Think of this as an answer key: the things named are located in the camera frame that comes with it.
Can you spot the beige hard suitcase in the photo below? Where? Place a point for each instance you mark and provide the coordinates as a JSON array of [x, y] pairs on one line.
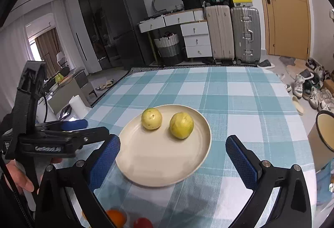
[[220, 31]]

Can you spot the white drawer desk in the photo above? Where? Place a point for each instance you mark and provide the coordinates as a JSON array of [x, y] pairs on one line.
[[192, 27]]

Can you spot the red cherry tomato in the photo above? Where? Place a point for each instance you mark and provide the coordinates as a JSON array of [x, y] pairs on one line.
[[142, 223]]

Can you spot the silver aluminium suitcase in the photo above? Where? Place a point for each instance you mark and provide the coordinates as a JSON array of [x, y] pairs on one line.
[[246, 33]]

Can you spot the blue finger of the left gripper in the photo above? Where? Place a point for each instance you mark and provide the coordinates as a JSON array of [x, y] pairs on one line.
[[62, 125], [78, 138]]

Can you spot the person's left hand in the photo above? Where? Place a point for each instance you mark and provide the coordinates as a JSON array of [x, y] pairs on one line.
[[21, 180]]

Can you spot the white paper towel roll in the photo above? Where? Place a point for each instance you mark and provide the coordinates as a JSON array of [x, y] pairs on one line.
[[78, 106]]

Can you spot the cream round plate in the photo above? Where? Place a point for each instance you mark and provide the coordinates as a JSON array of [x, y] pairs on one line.
[[155, 158]]

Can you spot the orange mandarin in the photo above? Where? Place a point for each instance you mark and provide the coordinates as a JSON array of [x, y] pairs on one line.
[[117, 217]]

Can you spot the black refrigerator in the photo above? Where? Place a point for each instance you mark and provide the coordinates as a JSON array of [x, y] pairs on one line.
[[123, 17]]

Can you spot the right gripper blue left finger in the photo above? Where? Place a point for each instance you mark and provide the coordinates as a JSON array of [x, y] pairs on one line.
[[100, 161]]

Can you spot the small yellow guava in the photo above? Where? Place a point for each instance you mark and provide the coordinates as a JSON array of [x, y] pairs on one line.
[[151, 119]]

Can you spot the large yellow guava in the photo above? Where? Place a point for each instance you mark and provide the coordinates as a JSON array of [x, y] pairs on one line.
[[181, 125]]

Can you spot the woven laundry basket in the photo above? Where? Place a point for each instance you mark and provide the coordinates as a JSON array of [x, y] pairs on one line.
[[169, 49]]

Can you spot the cream enamel bin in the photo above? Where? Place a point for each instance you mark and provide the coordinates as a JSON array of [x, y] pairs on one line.
[[321, 139]]

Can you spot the wooden door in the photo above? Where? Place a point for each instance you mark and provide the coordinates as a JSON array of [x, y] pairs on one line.
[[287, 28]]

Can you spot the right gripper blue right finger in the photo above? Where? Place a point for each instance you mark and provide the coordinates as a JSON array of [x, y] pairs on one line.
[[245, 161]]

